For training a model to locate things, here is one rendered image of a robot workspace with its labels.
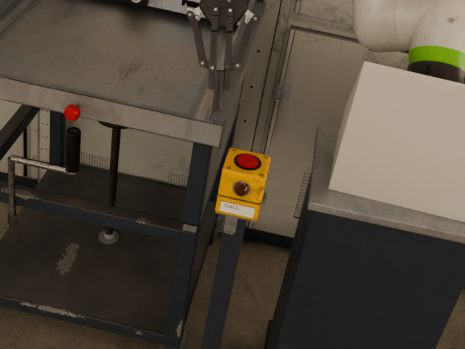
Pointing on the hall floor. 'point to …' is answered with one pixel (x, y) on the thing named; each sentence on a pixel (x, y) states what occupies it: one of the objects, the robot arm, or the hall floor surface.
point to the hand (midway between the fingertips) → (219, 90)
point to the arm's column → (365, 286)
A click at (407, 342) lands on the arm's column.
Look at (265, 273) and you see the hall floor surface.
